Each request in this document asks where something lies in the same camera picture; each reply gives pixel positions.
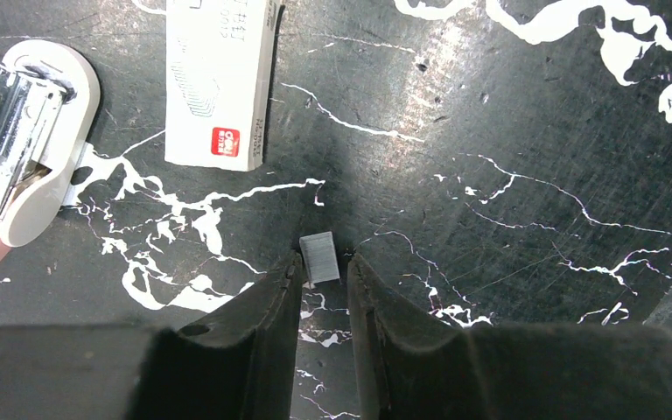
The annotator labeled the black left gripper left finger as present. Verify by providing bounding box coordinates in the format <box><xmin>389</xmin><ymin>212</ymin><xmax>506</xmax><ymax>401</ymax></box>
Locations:
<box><xmin>0</xmin><ymin>252</ymin><xmax>305</xmax><ymax>419</ymax></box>

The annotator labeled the pink white small stapler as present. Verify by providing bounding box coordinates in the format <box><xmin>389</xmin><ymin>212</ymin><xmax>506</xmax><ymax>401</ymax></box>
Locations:
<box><xmin>0</xmin><ymin>39</ymin><xmax>101</xmax><ymax>262</ymax></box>

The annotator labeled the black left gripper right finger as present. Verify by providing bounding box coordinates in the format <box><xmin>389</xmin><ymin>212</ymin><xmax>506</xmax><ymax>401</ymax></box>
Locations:
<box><xmin>347</xmin><ymin>255</ymin><xmax>672</xmax><ymax>419</ymax></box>

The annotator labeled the small grey staple strip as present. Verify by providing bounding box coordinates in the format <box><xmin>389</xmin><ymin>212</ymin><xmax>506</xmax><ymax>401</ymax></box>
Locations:
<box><xmin>299</xmin><ymin>231</ymin><xmax>340</xmax><ymax>284</ymax></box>

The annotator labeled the white staples box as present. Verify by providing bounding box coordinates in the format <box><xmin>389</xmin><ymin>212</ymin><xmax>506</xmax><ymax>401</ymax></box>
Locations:
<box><xmin>164</xmin><ymin>0</ymin><xmax>281</xmax><ymax>172</ymax></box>

